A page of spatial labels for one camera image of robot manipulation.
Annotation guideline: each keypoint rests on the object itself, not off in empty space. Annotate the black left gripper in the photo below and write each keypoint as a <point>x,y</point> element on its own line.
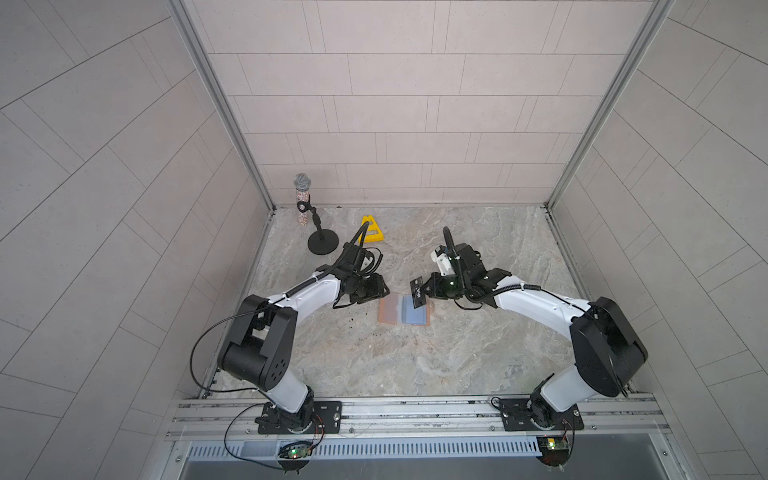
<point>376,288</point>

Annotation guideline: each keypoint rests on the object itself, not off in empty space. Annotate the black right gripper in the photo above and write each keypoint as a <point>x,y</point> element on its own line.
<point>434,282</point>

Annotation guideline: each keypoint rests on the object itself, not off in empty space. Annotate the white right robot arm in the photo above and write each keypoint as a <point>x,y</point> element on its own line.
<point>607,350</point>

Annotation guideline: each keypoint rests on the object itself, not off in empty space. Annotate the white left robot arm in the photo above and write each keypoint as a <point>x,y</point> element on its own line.
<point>259,343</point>

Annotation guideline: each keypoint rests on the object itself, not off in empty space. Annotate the black round-base stand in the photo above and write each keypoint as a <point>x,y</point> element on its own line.
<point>323,241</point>

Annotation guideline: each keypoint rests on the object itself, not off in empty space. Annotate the yellow triangular stand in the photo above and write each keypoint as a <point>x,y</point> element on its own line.
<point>373,233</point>

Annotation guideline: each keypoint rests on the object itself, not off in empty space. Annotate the glass bottle with grey cap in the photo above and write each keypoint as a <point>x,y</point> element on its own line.
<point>302,184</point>

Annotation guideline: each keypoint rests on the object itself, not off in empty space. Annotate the white vent grille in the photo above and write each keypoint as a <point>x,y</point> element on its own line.
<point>427,448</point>

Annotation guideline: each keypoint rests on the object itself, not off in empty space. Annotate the left green circuit board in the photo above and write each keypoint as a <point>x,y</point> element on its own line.
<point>295,456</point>

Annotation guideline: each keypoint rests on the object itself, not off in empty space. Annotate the right circuit board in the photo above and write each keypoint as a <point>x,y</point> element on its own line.
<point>554,451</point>

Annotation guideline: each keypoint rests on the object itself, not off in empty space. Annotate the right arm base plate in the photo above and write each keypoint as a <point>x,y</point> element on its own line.
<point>524,414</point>

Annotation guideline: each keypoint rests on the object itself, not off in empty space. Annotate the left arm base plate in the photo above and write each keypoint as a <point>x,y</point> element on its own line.
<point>313,416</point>

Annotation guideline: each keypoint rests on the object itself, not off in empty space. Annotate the aluminium mounting rail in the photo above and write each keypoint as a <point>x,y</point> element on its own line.
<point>391,417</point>

